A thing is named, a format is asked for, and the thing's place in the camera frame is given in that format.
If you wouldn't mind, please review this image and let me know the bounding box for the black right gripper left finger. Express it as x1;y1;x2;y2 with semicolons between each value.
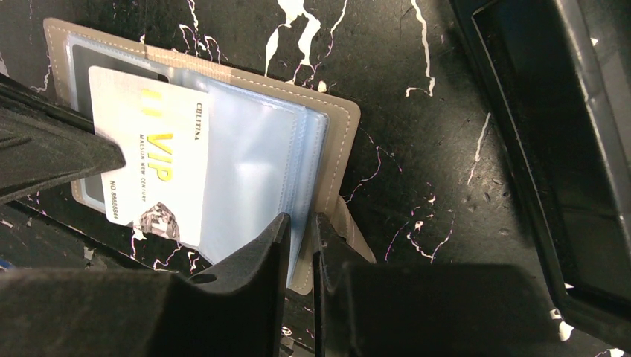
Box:
1;213;290;356

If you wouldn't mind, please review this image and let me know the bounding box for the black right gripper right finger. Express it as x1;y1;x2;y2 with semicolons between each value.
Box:
312;213;560;356

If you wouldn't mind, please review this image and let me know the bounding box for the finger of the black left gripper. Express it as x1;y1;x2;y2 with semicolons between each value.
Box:
1;75;126;204

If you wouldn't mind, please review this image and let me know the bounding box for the white VIP credit card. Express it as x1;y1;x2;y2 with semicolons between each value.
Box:
89;68;212;247

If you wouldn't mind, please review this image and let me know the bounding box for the black plastic card box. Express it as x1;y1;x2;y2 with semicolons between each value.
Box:
451;1;630;351

